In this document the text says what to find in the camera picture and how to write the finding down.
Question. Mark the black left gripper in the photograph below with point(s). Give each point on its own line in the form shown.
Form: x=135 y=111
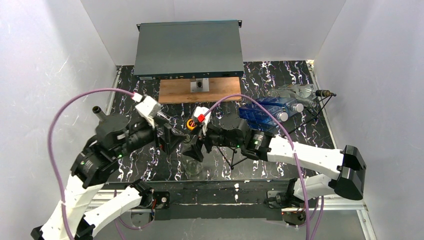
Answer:
x=160 y=138

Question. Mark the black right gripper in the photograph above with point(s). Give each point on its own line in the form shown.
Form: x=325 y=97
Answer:
x=204 y=141

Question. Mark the blue square bottle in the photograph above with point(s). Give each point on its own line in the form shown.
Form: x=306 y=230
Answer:
x=259 y=119
x=290 y=105

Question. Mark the dark green wine bottle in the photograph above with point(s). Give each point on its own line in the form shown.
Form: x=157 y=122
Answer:
x=99 y=112

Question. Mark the blue square bottle front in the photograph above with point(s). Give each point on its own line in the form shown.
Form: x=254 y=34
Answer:
x=290 y=105

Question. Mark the clear round glass bottle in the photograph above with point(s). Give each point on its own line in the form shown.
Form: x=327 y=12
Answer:
x=287 y=91

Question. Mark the clear square bottle black cap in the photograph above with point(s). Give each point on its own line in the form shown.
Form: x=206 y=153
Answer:
x=319 y=92

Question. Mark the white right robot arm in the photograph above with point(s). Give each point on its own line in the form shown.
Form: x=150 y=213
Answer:
x=340 y=171

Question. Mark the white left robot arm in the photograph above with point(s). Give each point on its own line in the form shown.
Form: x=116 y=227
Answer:
x=115 y=137

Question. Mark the silver wrench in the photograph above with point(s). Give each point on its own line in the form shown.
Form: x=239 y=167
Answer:
x=169 y=118

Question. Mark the orange small object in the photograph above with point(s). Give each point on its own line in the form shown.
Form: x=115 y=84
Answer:
x=190 y=124

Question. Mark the wooden board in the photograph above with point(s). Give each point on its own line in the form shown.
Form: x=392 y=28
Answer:
x=176 y=91

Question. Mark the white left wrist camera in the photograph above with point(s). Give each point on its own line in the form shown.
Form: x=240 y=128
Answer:
x=147 y=107

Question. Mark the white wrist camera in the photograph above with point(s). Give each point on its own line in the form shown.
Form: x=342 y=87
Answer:
x=147 y=107
x=202 y=116

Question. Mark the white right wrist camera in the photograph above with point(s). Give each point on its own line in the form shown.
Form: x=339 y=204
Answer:
x=202 y=116

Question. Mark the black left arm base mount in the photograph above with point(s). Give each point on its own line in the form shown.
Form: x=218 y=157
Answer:
x=158 y=200

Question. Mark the metal bracket on board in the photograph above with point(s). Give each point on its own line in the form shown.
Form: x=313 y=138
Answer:
x=199 y=85

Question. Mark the grey rack-mount device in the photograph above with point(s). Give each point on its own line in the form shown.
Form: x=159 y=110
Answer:
x=189 y=50

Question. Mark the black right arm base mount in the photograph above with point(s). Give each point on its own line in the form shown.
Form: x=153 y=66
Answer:
x=292 y=208

